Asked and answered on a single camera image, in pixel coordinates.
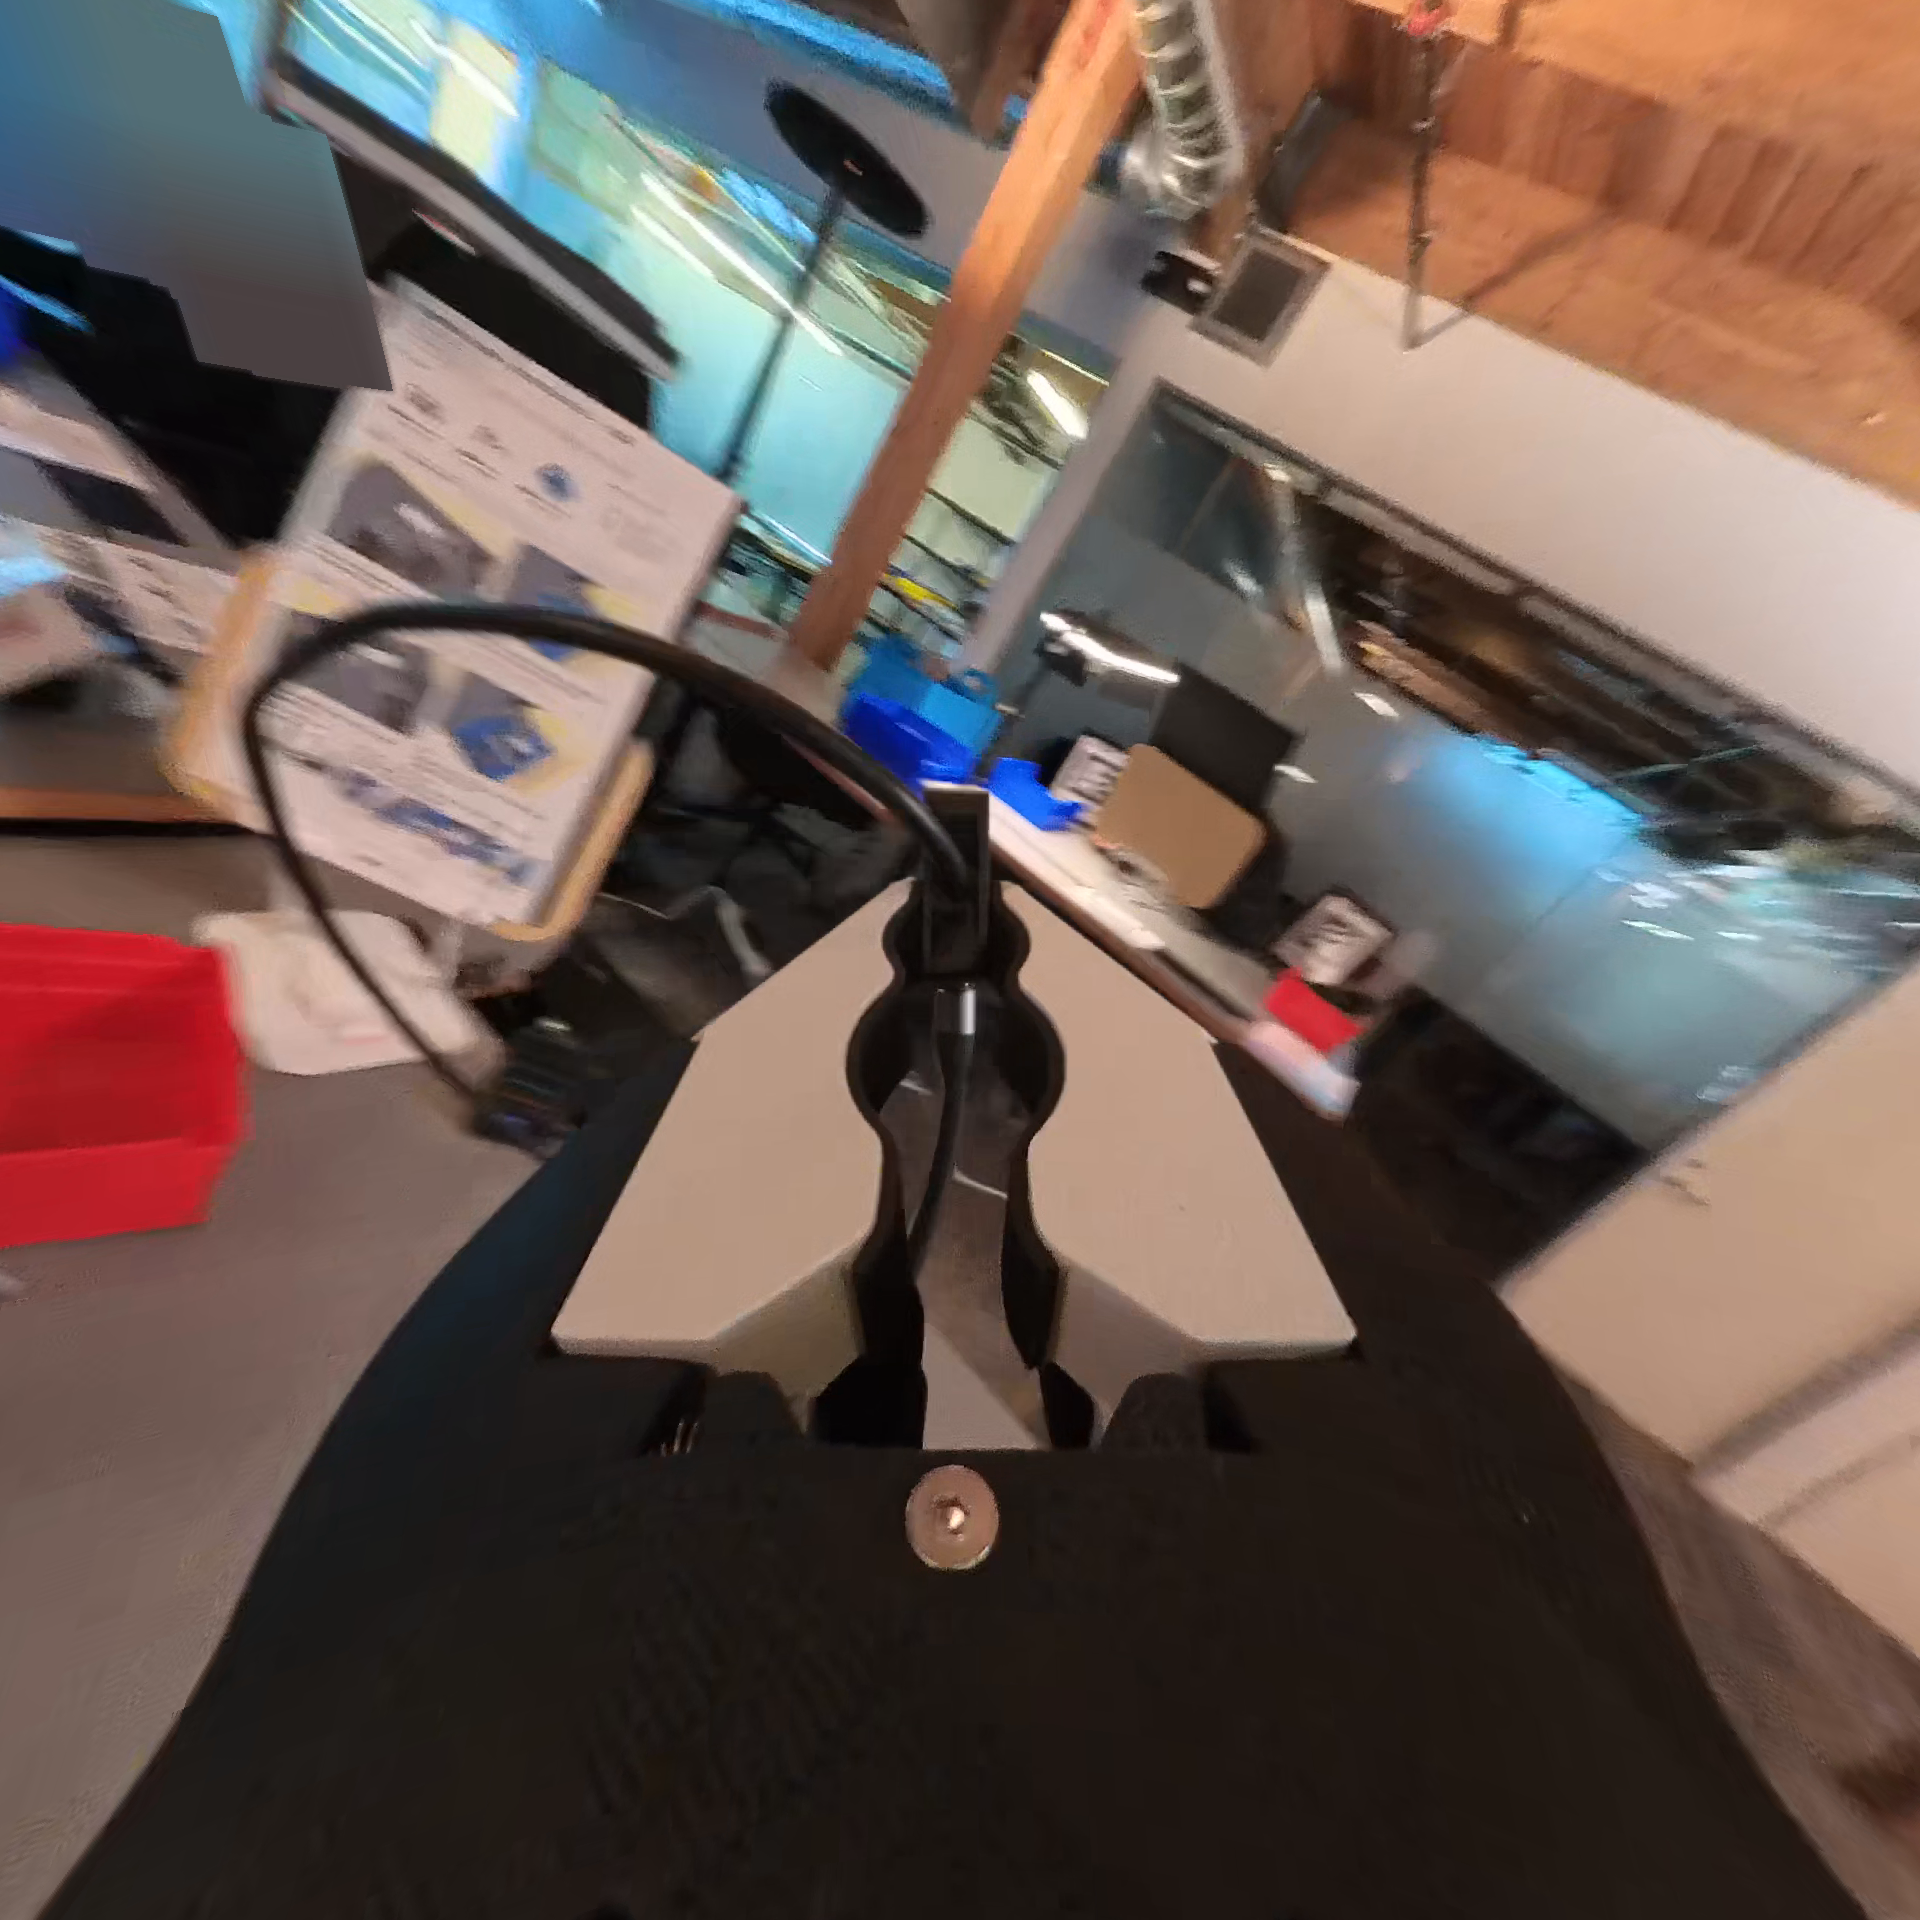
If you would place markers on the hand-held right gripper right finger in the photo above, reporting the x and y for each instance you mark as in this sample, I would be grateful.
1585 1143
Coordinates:
1184 1201

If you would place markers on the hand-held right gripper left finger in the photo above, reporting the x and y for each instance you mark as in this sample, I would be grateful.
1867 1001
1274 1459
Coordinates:
720 1201

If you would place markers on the red plastic bin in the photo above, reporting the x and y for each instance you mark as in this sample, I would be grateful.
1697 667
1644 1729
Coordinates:
1312 1015
105 1080

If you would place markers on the framed marker tag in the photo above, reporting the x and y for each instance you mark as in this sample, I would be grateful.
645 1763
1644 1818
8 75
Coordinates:
1336 938

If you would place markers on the long dark work table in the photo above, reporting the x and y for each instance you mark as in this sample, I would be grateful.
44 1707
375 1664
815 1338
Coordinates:
1109 902

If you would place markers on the tan board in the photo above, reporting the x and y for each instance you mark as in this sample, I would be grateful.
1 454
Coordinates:
1178 826

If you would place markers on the white board stand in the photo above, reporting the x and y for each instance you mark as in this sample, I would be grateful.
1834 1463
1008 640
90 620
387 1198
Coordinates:
345 996

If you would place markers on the blue plastic bin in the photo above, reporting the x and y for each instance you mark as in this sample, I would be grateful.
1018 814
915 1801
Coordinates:
915 721
1035 795

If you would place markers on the printed instruction sheet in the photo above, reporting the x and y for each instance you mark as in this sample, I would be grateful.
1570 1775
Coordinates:
511 494

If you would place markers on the black light stand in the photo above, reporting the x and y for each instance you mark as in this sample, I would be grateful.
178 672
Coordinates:
843 158

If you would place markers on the wooden post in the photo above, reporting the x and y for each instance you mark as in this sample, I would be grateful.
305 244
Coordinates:
973 346

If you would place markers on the grey wall vent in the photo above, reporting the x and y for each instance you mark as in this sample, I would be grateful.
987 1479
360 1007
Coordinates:
1266 292

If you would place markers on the silver air duct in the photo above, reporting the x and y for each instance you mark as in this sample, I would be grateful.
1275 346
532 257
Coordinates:
1184 90

